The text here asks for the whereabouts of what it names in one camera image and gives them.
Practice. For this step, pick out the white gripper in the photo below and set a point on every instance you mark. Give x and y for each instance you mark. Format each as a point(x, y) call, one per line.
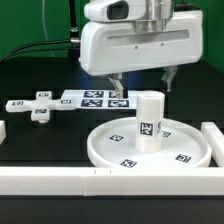
point(130, 35)

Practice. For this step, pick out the white round table top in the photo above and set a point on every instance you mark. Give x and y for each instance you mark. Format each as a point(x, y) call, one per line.
point(125, 143)

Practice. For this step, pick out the white cross-shaped table base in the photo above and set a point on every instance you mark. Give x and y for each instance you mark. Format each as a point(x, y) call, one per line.
point(41, 107)

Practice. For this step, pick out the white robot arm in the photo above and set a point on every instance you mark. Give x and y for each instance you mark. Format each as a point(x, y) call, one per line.
point(130, 35)

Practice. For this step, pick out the white marker sheet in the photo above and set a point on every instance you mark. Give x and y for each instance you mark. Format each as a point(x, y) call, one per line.
point(101, 99)

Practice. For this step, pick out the white right fence bar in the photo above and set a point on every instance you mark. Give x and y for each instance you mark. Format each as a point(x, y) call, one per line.
point(215, 139)

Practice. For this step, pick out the white fence bar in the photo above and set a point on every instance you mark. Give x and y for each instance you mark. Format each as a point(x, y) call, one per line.
point(215, 139)
point(110, 181)
point(2, 131)

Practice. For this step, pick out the white front fence bar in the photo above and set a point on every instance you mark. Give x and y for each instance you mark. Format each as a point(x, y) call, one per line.
point(110, 181)

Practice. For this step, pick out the white left fence bar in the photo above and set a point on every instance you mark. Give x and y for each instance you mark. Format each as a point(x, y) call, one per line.
point(2, 131)

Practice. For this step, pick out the black vertical cable connector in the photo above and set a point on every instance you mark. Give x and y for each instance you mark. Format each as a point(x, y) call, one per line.
point(74, 33)

